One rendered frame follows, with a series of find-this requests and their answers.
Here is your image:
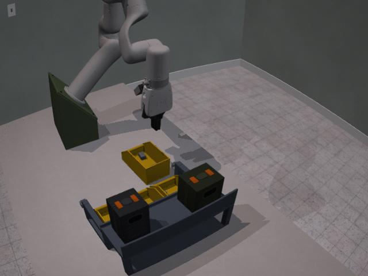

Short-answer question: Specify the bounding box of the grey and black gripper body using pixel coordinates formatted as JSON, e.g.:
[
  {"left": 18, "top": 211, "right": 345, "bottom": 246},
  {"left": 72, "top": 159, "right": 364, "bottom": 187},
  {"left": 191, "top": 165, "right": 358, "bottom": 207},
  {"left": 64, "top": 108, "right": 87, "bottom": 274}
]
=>
[{"left": 141, "top": 82, "right": 173, "bottom": 117}]

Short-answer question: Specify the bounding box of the dark grey metal shelf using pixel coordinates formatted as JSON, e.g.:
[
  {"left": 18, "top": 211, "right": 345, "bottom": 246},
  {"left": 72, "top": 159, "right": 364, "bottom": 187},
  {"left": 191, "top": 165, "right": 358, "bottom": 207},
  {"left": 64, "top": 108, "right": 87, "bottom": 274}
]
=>
[{"left": 79, "top": 189, "right": 238, "bottom": 276}]

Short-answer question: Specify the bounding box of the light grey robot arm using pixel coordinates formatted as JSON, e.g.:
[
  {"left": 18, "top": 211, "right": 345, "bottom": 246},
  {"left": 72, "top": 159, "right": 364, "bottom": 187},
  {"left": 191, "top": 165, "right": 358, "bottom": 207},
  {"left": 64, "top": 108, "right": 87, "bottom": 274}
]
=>
[{"left": 64, "top": 0, "right": 170, "bottom": 105}]

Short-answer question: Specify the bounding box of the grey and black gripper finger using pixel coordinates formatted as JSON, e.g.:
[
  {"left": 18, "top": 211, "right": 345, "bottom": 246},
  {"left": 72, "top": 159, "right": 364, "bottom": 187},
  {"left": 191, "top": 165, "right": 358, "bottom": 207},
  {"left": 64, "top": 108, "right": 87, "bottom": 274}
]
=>
[
  {"left": 156, "top": 112, "right": 165, "bottom": 130},
  {"left": 142, "top": 104, "right": 158, "bottom": 131}
]

